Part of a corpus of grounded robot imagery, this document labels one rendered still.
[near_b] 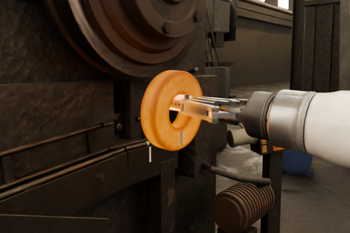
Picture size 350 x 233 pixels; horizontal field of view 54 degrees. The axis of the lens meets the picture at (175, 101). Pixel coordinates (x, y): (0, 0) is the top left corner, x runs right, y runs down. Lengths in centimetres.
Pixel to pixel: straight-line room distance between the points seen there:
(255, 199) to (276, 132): 62
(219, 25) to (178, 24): 806
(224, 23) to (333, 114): 863
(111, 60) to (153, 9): 15
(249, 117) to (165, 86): 17
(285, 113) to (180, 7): 45
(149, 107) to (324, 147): 29
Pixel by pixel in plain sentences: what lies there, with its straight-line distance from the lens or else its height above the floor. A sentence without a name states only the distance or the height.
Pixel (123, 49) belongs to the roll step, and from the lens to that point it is 78.
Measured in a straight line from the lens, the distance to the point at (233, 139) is 114.
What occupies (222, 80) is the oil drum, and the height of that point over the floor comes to 74.
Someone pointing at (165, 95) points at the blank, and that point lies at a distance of 61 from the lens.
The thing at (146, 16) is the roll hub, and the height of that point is 102.
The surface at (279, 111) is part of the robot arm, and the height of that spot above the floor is 85.
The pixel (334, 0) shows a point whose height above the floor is 172.
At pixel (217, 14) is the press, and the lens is 886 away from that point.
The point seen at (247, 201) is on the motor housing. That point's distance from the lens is 107.
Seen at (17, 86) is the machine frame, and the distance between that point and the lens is 78.
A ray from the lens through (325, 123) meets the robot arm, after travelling 47.
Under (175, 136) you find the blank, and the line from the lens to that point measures 65.
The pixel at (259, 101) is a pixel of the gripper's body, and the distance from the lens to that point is 53.
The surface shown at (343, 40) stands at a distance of 350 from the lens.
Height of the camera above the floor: 92
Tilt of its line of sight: 6 degrees down
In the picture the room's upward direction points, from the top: straight up
